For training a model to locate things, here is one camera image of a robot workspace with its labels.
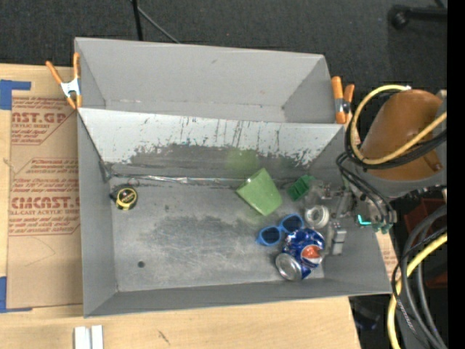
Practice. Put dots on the green ribbed block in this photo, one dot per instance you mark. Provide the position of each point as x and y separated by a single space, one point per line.
301 187

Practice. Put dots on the brown cardboard board red print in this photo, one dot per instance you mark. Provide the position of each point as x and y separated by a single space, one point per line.
40 180

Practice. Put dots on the yellow and black tape measure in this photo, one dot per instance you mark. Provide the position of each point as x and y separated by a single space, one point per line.
125 197

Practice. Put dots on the green plastic cup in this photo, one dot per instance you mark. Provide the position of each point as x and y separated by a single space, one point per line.
259 193

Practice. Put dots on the grey metal bin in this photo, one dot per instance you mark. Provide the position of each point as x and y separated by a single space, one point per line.
189 231

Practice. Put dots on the blue sunglasses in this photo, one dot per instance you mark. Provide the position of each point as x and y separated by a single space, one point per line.
270 234

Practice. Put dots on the silver tape roll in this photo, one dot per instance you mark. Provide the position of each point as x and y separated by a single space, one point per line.
316 216

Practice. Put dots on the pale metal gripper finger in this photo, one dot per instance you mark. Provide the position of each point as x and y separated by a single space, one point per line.
338 238
325 193

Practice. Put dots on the crushed blue soda can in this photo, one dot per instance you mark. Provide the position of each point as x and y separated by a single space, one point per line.
303 253

